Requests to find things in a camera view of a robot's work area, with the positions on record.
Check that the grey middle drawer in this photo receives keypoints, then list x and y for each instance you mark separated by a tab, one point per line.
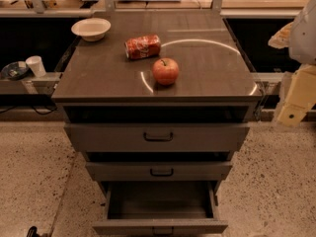
158	166

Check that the grey drawer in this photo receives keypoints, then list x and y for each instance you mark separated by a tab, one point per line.
96	137
160	209
158	166

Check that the grey bottom drawer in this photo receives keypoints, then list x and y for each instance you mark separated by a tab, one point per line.
160	209

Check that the grey drawer cabinet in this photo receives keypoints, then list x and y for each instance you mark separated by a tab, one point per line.
101	85

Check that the grey top drawer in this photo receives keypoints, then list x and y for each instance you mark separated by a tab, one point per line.
96	137

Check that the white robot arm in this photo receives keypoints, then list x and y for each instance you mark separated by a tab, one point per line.
299	37

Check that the red apple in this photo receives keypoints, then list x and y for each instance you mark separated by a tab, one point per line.
165	71

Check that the dark plate with items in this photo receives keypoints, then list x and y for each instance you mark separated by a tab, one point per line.
15	70

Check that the white bowl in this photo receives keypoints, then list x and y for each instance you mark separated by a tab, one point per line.
91	29

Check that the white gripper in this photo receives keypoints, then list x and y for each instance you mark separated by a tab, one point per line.
304	39

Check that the black object bottom left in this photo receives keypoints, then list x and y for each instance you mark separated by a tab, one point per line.
33	232

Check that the red soda can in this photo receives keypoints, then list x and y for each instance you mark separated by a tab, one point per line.
142	47

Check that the white foam cup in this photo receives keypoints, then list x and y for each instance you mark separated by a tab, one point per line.
36	65

